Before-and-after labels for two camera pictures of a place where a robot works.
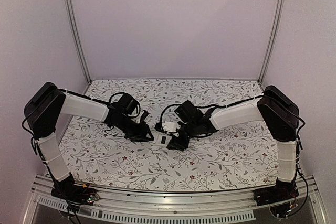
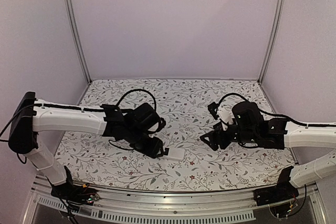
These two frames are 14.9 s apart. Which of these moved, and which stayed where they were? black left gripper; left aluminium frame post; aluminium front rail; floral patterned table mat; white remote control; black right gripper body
Moved: black right gripper body; white remote control; black left gripper
Stayed: floral patterned table mat; left aluminium frame post; aluminium front rail
